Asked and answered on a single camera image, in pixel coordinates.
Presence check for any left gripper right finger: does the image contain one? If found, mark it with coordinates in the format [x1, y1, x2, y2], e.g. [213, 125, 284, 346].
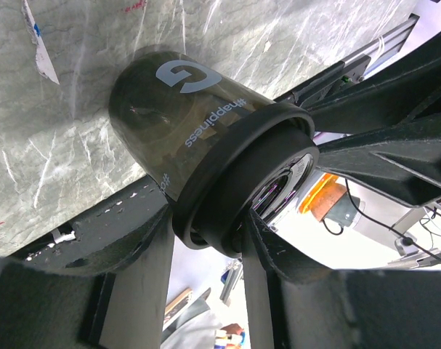
[241, 210, 336, 348]

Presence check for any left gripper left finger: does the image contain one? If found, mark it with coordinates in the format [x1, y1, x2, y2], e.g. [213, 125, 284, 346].
[25, 181, 174, 348]

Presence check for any black cup lid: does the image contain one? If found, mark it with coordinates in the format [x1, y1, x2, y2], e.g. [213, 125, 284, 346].
[172, 103, 319, 257]

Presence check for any dark translucent takeout cup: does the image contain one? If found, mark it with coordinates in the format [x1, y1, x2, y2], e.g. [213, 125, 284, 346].
[108, 51, 272, 201]

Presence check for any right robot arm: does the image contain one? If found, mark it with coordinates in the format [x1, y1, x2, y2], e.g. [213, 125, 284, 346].
[280, 31, 441, 207]

